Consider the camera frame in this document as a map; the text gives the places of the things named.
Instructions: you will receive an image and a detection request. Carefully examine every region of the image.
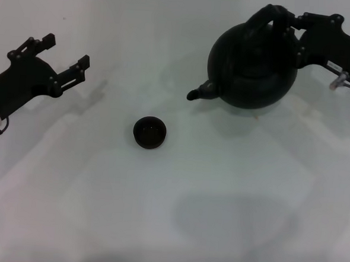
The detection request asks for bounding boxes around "black round teapot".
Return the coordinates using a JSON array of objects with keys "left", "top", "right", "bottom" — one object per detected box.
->
[{"left": 186, "top": 0, "right": 302, "bottom": 113}]

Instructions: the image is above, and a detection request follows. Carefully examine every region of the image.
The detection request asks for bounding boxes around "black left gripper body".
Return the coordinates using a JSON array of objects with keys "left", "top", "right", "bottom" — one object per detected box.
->
[{"left": 0, "top": 53, "right": 64, "bottom": 122}]

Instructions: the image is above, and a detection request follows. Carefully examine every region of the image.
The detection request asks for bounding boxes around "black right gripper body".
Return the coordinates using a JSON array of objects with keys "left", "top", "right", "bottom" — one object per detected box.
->
[{"left": 296, "top": 19, "right": 350, "bottom": 86}]

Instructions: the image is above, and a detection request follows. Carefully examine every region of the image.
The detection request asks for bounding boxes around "clear right wrist connector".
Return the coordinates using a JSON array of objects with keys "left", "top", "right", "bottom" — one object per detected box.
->
[{"left": 329, "top": 70, "right": 350, "bottom": 91}]

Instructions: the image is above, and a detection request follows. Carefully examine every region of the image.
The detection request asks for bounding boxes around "dark round teacup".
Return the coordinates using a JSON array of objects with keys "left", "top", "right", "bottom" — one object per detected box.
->
[{"left": 132, "top": 115, "right": 168, "bottom": 151}]

